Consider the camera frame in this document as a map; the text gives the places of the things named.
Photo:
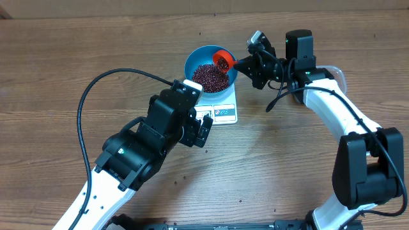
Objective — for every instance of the clear plastic container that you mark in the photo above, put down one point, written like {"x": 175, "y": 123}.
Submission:
{"x": 338, "y": 76}

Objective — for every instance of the red beans in bowl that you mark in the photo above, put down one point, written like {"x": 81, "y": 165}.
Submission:
{"x": 212, "y": 79}

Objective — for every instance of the blue plastic bowl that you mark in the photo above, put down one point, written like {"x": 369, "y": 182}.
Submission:
{"x": 202, "y": 56}

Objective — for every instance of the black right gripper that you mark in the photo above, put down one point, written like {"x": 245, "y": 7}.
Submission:
{"x": 255, "y": 62}

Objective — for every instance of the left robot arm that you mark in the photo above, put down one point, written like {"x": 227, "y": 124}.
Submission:
{"x": 132, "y": 156}

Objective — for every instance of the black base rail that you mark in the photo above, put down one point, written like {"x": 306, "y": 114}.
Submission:
{"x": 277, "y": 225}

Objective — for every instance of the red beans in scoop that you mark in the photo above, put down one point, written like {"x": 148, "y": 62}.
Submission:
{"x": 222, "y": 64}

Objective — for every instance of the white digital kitchen scale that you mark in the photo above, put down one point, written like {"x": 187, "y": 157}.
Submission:
{"x": 220, "y": 106}

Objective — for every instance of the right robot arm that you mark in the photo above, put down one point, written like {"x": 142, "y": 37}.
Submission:
{"x": 369, "y": 166}

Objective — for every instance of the orange measuring scoop blue handle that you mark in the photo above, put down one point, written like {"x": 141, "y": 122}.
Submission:
{"x": 226, "y": 55}

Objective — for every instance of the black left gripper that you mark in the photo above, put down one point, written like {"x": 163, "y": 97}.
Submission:
{"x": 190, "y": 137}

